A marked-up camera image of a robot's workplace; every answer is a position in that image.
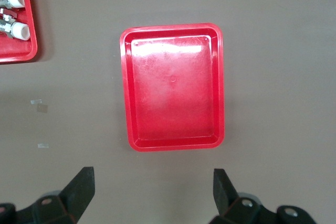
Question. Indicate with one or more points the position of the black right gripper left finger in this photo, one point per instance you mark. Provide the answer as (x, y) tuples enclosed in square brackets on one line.
[(71, 197)]

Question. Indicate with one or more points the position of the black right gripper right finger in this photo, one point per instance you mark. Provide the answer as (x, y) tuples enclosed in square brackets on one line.
[(231, 208)]

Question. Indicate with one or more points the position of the small clear tape scrap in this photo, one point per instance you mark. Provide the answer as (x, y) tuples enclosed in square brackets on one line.
[(43, 145), (36, 101)]

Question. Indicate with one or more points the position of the square translucent tape scrap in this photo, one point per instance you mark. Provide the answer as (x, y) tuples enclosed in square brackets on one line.
[(42, 108)]

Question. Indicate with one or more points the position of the red plastic tray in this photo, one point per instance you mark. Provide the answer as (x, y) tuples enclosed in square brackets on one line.
[(173, 90), (30, 24)]

